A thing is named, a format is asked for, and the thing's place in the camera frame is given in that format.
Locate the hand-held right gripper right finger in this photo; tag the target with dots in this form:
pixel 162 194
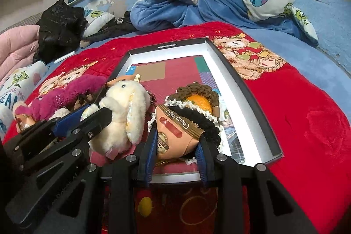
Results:
pixel 204 165

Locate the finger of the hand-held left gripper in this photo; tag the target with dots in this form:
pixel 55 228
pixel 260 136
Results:
pixel 67 120
pixel 96 121

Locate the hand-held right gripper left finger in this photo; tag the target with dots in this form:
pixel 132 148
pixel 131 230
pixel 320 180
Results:
pixel 146 157

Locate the white plush rabbit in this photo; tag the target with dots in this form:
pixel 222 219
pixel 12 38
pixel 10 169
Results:
pixel 120 113

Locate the orange cone snack packet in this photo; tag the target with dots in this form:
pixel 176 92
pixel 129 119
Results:
pixel 23 122
pixel 175 135

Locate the black scrunchie with white lace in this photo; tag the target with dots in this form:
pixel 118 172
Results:
pixel 204 120

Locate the brown crocheted scrunchie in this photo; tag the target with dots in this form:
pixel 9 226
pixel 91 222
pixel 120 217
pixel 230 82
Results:
pixel 197 89

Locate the black box with white interior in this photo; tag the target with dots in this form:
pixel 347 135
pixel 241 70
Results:
pixel 181 69

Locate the cream fuzzy scrunchie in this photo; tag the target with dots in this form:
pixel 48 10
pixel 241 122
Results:
pixel 59 112

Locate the small brown plush charm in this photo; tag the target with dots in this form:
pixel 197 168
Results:
pixel 82 101

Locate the magenta plush toy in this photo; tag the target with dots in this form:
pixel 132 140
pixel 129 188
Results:
pixel 71 91

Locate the long white cartoon pillow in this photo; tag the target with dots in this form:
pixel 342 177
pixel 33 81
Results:
pixel 16 88

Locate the white pen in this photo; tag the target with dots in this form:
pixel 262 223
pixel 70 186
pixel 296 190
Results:
pixel 64 57

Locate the tangerine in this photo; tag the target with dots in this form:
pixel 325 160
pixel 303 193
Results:
pixel 198 103

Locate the pink quilt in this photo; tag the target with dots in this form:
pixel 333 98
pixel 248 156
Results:
pixel 16 50

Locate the black puffer jacket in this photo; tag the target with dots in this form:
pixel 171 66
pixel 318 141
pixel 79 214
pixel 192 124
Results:
pixel 60 28

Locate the dark clothing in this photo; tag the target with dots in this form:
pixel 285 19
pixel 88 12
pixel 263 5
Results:
pixel 115 27

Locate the red printed blanket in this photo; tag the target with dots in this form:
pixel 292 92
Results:
pixel 288 113

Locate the small cartoon print pillow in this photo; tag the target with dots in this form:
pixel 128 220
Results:
pixel 97 16

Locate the blue bed sheet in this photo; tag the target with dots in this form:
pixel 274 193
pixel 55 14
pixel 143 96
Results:
pixel 323 31

